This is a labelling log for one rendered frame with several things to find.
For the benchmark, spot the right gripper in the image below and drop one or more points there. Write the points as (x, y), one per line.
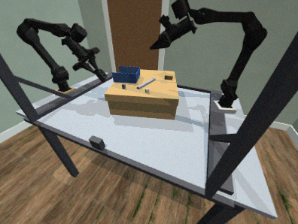
(163, 40)

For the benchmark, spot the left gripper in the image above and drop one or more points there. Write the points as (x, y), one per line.
(82, 54)

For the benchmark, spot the light grey long flat bar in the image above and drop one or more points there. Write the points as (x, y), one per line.
(146, 83)

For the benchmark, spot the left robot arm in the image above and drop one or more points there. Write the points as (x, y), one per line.
(73, 36)

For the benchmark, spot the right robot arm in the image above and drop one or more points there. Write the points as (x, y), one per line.
(252, 40)

